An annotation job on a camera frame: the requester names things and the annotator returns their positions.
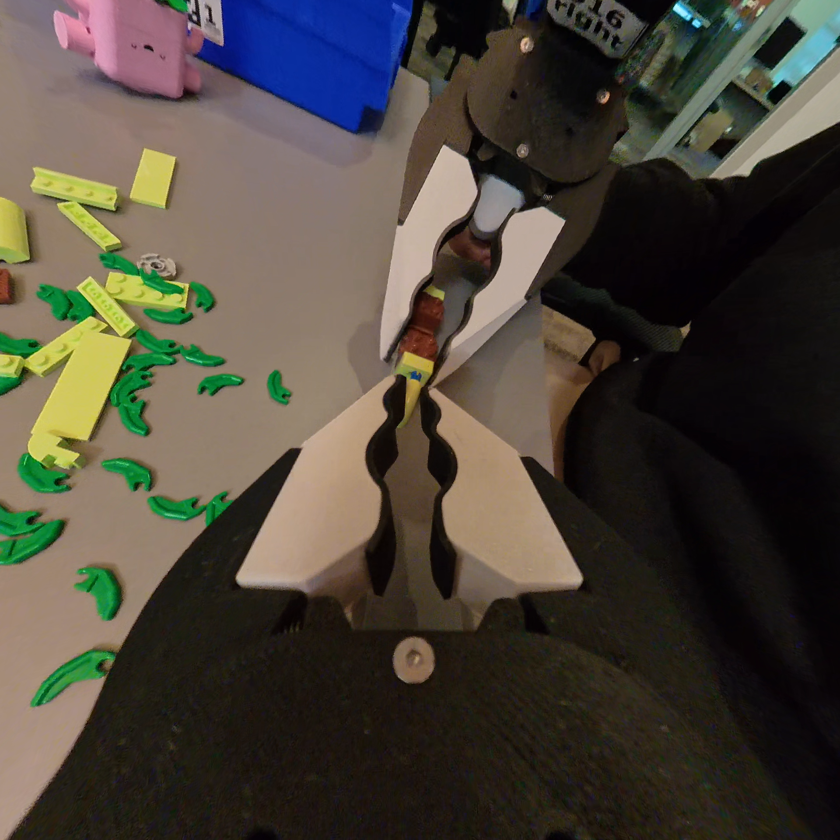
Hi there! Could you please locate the person's right hand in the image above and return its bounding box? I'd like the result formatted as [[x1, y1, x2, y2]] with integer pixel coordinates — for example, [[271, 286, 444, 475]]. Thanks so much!
[[451, 231, 494, 270]]

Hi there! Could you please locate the scatter of lime bricks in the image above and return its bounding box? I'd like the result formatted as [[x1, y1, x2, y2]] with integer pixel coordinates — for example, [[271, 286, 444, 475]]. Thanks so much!
[[0, 147, 191, 470]]

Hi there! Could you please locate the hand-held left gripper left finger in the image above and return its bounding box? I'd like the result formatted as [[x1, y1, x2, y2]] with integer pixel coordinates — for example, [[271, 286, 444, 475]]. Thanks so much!
[[235, 381, 403, 624]]

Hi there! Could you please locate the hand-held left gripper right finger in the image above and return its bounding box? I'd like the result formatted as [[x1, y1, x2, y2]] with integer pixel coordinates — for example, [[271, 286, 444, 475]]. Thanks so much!
[[420, 386, 585, 624]]

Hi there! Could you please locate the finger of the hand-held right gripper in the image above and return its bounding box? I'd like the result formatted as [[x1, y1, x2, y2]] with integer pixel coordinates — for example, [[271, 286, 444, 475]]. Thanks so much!
[[379, 144, 481, 365], [432, 207, 568, 383]]

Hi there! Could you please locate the scatter of green leaf pieces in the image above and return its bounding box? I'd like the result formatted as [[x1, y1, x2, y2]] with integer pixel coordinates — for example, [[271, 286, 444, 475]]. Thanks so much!
[[0, 252, 293, 708]]

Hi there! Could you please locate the brown and lime brick assembly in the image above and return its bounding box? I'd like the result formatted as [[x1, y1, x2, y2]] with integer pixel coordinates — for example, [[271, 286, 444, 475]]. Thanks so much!
[[394, 284, 448, 389]]

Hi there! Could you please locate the blue plastic crate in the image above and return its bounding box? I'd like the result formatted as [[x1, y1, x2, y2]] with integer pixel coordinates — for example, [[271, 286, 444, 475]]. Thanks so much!
[[197, 0, 414, 133]]

